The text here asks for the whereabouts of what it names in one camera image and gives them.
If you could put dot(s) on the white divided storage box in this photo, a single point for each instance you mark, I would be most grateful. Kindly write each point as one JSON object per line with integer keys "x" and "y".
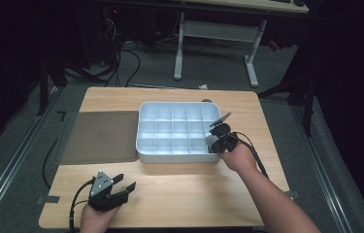
{"x": 176, "y": 132}

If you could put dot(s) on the person's right hand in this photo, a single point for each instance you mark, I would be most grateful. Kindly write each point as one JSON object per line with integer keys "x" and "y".
{"x": 238, "y": 158}

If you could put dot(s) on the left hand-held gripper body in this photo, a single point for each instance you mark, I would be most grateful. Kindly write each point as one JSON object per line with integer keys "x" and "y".
{"x": 100, "y": 191}

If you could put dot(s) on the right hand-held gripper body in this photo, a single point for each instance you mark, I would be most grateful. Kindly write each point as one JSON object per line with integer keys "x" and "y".
{"x": 223, "y": 139}

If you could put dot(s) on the black metal stand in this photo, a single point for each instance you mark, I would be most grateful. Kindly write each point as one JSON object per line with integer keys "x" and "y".
{"x": 305, "y": 97}
{"x": 44, "y": 87}

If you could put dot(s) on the white paper scrap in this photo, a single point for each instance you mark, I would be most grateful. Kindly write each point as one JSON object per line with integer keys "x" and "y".
{"x": 203, "y": 86}

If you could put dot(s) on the metal floor rail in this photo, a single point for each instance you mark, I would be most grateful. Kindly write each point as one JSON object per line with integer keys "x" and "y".
{"x": 323, "y": 171}
{"x": 11, "y": 161}

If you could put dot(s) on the black tape mark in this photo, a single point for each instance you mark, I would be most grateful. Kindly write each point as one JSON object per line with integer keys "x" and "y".
{"x": 62, "y": 115}

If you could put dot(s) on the grey tape piece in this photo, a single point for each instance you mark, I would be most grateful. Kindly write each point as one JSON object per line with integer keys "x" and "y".
{"x": 49, "y": 199}
{"x": 294, "y": 194}

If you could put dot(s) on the translucent box lid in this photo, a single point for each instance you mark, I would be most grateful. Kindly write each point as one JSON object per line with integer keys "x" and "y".
{"x": 100, "y": 137}

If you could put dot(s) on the person's left hand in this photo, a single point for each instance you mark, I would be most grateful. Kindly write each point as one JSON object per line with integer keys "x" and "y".
{"x": 97, "y": 220}

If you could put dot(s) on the white-legged wooden desk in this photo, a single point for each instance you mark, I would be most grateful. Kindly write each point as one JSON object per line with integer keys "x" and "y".
{"x": 216, "y": 30}

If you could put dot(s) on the small dark round object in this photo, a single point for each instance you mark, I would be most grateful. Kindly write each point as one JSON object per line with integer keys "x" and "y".
{"x": 206, "y": 100}

